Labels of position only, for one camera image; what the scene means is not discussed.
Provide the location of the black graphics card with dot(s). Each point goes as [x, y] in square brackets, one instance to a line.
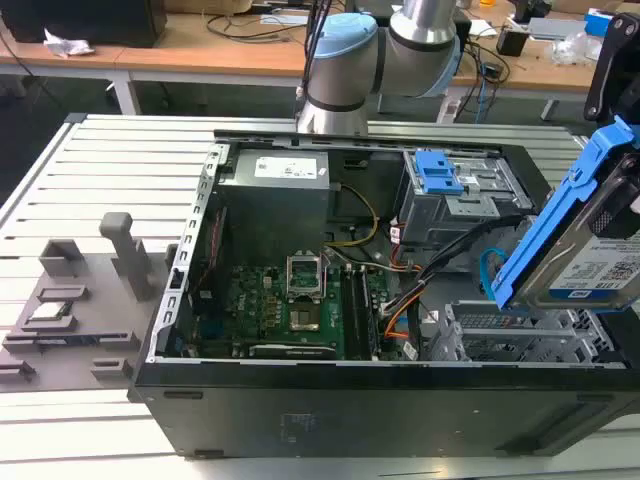
[292, 351]

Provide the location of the black open PC case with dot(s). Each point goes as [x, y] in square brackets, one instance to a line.
[350, 415]

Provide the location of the crumpled white paper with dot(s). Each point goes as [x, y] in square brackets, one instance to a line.
[67, 44]

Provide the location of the grey metal disk bay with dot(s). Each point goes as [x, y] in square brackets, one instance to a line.
[450, 220]

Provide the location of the square chipset heat sink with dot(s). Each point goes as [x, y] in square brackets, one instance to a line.
[305, 320]

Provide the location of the small black box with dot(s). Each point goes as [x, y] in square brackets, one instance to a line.
[511, 42]

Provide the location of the CPU socket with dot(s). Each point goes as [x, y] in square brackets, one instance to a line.
[305, 274]

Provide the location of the grey parts rack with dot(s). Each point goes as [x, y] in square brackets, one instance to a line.
[100, 320]

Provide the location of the green motherboard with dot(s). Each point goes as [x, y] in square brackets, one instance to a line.
[260, 300]

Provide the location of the blue box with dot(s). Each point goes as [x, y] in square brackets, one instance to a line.
[597, 22]

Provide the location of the black RAM slot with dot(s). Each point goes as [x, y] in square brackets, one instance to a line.
[366, 315]
[351, 310]

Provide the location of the grey power supply unit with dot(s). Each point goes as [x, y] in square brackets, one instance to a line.
[270, 210]

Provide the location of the hard disk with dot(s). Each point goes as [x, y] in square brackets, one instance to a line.
[575, 265]

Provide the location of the large black box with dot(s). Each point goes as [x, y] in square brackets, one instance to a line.
[85, 22]

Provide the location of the grey metal expansion cage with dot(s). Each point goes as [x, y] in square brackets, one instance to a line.
[510, 330]

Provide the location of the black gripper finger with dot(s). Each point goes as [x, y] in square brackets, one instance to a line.
[627, 210]

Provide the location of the blue disk bay latch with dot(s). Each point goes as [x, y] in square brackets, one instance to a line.
[437, 175]

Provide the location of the wooden desk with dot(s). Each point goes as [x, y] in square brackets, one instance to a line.
[200, 57]

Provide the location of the clear plastic bag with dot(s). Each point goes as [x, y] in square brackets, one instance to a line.
[575, 47]

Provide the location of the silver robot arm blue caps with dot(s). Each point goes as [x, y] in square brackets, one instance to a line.
[340, 65]

